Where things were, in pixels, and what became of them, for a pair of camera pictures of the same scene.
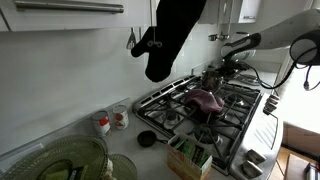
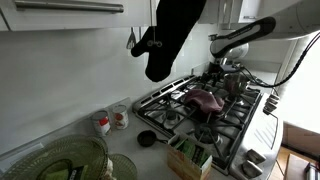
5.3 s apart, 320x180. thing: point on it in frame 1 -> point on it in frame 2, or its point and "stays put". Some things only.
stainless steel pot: [210, 80] -> [234, 84]
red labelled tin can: [101, 123] stays put
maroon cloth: [205, 99] stays put
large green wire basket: [79, 157] stays put
